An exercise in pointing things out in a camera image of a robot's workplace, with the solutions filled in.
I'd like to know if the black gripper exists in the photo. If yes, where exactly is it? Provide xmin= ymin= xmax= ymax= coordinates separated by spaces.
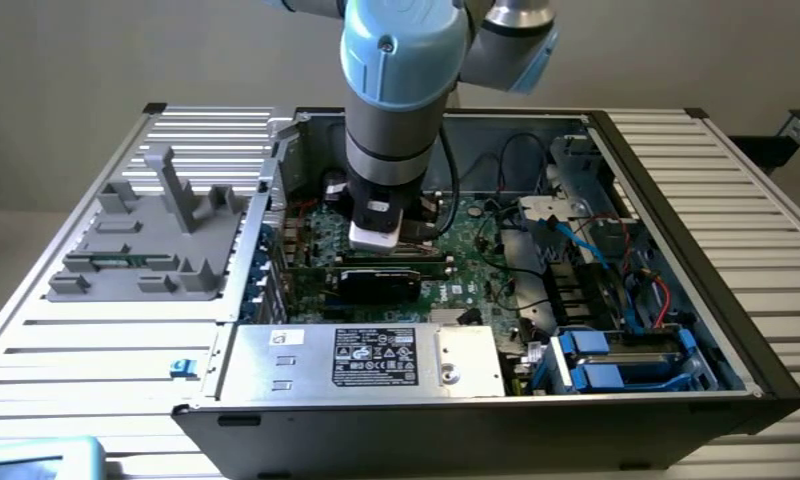
xmin=346 ymin=168 xmax=443 ymax=246

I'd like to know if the green motherboard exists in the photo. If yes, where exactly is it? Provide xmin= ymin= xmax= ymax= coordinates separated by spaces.
xmin=276 ymin=193 xmax=542 ymax=326

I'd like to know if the black graphics card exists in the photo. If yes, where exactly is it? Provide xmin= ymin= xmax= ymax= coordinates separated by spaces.
xmin=337 ymin=268 xmax=423 ymax=305

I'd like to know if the silver chipset heatsink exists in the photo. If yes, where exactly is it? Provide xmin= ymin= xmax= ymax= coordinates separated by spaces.
xmin=430 ymin=307 xmax=473 ymax=326

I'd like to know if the silver drive cage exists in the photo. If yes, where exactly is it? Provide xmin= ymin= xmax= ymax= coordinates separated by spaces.
xmin=517 ymin=134 xmax=642 ymax=261

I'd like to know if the silver power supply unit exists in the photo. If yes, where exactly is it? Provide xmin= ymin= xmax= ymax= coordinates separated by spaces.
xmin=214 ymin=323 xmax=507 ymax=401

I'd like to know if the grey plastic parts rack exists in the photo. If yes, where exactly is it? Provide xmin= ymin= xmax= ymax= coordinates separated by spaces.
xmin=44 ymin=145 xmax=248 ymax=303

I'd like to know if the open black PC case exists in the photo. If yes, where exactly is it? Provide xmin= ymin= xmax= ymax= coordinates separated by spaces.
xmin=171 ymin=106 xmax=800 ymax=480

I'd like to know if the teal box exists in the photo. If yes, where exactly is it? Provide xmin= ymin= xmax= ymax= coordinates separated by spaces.
xmin=0 ymin=434 xmax=108 ymax=480

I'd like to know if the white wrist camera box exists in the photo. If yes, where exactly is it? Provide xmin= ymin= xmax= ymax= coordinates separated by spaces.
xmin=349 ymin=200 xmax=406 ymax=253

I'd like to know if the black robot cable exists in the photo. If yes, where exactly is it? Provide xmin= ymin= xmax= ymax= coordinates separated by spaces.
xmin=399 ymin=124 xmax=461 ymax=241

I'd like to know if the light blue data wire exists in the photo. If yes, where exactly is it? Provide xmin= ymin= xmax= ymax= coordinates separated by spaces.
xmin=537 ymin=218 xmax=613 ymax=269

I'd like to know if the red wire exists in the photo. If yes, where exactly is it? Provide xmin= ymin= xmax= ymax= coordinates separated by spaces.
xmin=643 ymin=269 xmax=673 ymax=329

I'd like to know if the blue disk bay bracket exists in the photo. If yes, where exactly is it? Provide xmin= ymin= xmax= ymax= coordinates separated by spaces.
xmin=531 ymin=324 xmax=719 ymax=396

